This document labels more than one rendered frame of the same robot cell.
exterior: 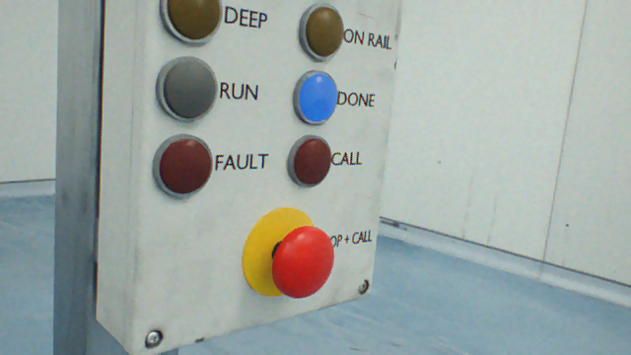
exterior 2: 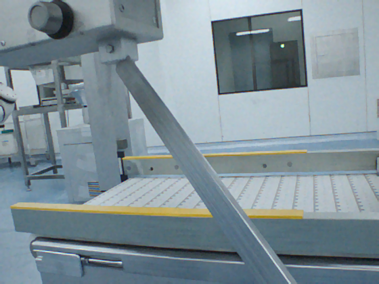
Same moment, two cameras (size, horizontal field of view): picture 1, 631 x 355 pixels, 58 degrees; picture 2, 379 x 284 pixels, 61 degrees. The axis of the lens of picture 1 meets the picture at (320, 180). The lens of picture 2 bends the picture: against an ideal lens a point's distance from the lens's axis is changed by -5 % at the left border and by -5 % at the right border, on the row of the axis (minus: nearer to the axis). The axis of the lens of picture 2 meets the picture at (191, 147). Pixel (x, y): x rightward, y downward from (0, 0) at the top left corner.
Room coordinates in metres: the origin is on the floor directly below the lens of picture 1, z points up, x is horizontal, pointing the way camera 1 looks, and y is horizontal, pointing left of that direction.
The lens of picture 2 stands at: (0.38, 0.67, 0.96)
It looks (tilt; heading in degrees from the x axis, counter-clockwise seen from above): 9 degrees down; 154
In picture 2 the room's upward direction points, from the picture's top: 6 degrees counter-clockwise
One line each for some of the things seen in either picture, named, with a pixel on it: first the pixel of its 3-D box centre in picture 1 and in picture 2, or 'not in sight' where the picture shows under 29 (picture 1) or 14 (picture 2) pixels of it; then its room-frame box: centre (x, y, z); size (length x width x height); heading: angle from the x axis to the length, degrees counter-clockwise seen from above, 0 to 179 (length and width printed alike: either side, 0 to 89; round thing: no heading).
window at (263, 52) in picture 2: not in sight; (258, 53); (-3.76, 4.05, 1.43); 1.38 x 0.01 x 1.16; 50
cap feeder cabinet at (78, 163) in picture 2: not in sight; (107, 163); (-2.72, 1.32, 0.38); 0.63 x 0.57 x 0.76; 50
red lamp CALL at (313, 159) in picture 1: (312, 162); not in sight; (0.32, 0.01, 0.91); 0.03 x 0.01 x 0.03; 133
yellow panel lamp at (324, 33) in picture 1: (324, 32); not in sight; (0.32, 0.01, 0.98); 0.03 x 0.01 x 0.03; 133
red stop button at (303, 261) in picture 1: (288, 254); not in sight; (0.31, 0.01, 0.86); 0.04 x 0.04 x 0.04; 43
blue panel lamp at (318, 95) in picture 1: (317, 98); not in sight; (0.32, 0.01, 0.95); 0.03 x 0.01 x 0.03; 133
